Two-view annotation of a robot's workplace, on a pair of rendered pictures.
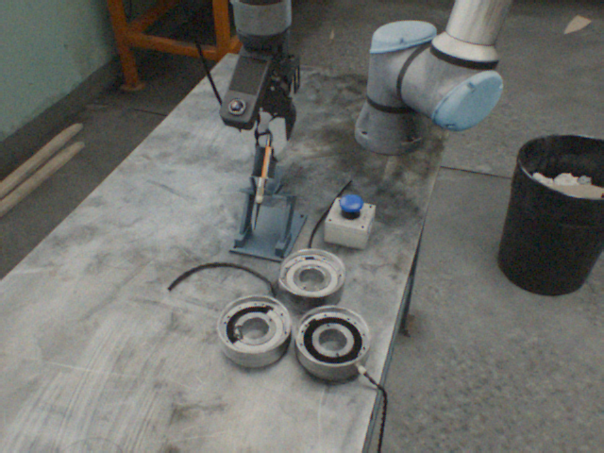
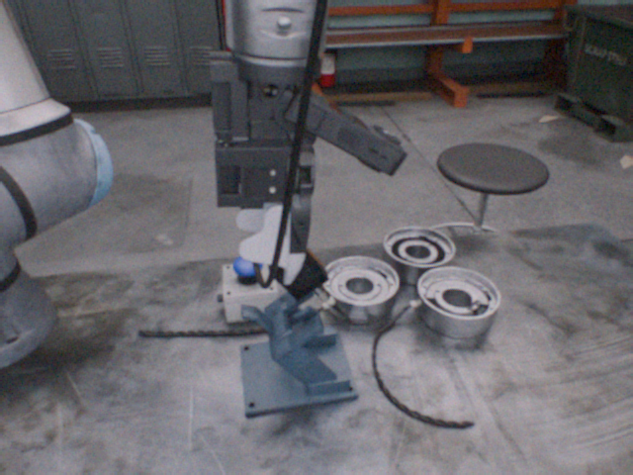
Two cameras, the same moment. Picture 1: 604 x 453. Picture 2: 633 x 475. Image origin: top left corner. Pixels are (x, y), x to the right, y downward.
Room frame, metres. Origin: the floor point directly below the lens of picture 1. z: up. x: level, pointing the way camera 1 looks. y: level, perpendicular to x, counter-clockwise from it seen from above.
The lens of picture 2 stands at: (0.96, 0.40, 1.26)
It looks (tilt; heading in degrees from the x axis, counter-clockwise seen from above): 34 degrees down; 242
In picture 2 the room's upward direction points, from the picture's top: straight up
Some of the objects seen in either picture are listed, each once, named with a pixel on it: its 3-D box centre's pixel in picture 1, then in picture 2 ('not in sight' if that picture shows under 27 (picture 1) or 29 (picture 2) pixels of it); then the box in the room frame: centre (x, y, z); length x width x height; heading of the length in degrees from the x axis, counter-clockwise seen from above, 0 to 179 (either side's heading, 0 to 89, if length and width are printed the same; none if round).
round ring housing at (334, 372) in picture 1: (332, 343); (416, 255); (0.54, -0.05, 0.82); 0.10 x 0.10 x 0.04
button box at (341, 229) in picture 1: (350, 221); (246, 289); (0.80, -0.10, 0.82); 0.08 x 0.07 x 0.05; 161
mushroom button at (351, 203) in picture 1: (350, 210); (248, 275); (0.79, -0.09, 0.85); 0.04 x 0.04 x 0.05
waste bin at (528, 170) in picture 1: (557, 219); not in sight; (1.53, -0.84, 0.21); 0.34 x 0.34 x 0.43
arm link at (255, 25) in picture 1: (260, 9); (277, 27); (0.80, 0.05, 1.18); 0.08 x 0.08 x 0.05
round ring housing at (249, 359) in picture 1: (255, 331); (456, 302); (0.56, 0.06, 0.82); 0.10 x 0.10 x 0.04
